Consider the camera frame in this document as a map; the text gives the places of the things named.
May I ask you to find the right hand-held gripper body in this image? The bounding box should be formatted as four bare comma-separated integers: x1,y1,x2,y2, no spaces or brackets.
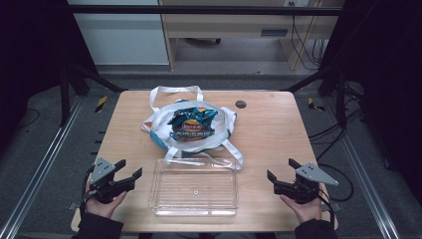
273,161,339,205

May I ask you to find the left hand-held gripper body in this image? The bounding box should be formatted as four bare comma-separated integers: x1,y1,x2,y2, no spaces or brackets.
87,157,136,204

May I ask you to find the person's left hand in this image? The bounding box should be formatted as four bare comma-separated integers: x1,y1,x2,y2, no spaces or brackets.
84,190,129,220

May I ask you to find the person's right hand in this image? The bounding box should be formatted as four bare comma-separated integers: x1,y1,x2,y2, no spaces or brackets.
280,194,323,225

